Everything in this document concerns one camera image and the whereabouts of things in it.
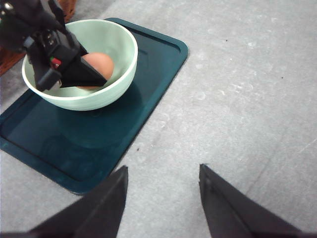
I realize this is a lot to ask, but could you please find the brown egg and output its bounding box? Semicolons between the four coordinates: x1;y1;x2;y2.
78;52;114;90

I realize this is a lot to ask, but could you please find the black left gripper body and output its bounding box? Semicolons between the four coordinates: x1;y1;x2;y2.
0;0;88;92

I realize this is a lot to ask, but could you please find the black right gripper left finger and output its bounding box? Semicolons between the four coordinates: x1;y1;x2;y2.
0;166;128;238

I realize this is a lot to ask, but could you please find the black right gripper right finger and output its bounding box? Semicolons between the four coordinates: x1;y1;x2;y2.
199;164;317;238

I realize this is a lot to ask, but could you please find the light green ribbed bowl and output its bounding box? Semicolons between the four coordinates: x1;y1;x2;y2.
22;19;138;111

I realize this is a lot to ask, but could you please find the brown wicker basket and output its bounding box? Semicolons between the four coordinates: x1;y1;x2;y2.
0;0;77;77

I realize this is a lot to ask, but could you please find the dark teal rectangular tray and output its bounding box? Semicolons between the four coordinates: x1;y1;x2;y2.
0;17;189;194

